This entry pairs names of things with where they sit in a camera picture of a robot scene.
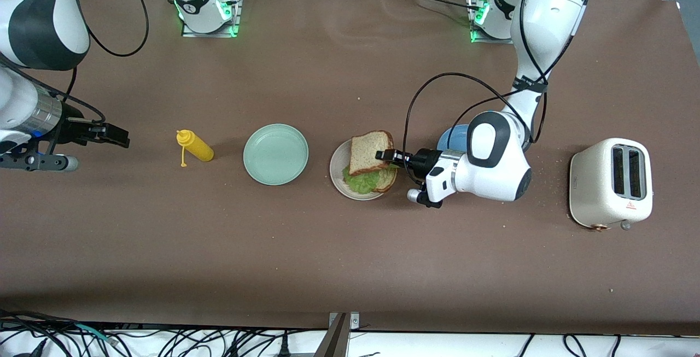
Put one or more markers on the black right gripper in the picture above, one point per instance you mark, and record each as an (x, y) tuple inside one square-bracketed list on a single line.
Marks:
[(76, 129)]

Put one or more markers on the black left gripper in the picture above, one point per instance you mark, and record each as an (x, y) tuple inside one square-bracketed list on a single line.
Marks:
[(424, 159)]

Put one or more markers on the brown bread slice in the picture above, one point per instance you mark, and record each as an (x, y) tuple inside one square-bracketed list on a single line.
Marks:
[(369, 152), (387, 180)]

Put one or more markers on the green lettuce leaf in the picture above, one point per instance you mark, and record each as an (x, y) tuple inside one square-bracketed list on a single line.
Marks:
[(361, 183)]

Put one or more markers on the yellow squeeze bottle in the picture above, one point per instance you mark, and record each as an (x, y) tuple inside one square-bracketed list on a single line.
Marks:
[(199, 151)]

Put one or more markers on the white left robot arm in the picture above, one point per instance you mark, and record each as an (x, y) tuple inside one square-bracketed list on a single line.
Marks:
[(497, 171)]

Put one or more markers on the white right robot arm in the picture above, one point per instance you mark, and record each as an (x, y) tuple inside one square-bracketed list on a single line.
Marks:
[(33, 18)]

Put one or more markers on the beige plate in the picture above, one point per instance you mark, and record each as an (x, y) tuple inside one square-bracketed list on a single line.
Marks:
[(336, 163)]

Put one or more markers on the blue plate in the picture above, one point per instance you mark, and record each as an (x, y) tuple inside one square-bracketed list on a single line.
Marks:
[(454, 138)]

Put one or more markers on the green plate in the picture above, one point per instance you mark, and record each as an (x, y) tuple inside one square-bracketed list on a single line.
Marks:
[(276, 154)]

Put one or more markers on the grey metal bar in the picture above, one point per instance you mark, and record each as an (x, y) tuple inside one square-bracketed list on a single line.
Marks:
[(333, 341)]

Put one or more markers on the white toaster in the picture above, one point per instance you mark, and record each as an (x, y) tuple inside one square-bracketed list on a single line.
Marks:
[(593, 187)]

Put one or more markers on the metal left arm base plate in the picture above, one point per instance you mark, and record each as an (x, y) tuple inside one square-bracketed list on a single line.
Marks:
[(478, 41)]

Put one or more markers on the silver table bracket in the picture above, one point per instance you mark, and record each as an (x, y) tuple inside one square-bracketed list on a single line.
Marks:
[(354, 321)]

